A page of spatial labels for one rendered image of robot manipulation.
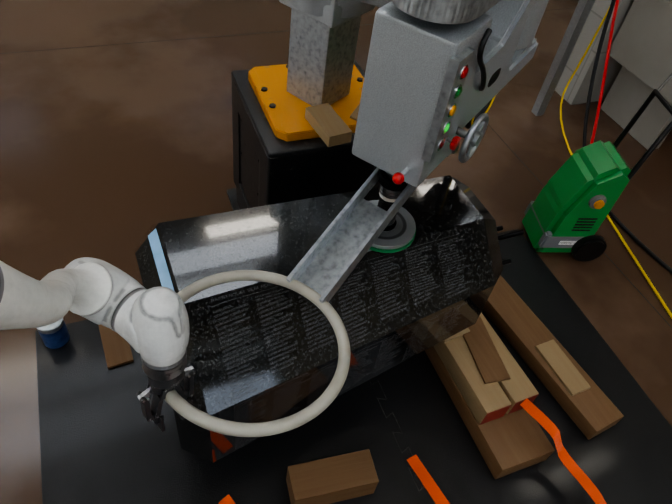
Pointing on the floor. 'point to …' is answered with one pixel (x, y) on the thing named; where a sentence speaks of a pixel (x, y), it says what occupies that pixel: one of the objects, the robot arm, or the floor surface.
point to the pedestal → (284, 158)
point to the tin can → (54, 334)
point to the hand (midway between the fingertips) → (169, 414)
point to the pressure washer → (584, 195)
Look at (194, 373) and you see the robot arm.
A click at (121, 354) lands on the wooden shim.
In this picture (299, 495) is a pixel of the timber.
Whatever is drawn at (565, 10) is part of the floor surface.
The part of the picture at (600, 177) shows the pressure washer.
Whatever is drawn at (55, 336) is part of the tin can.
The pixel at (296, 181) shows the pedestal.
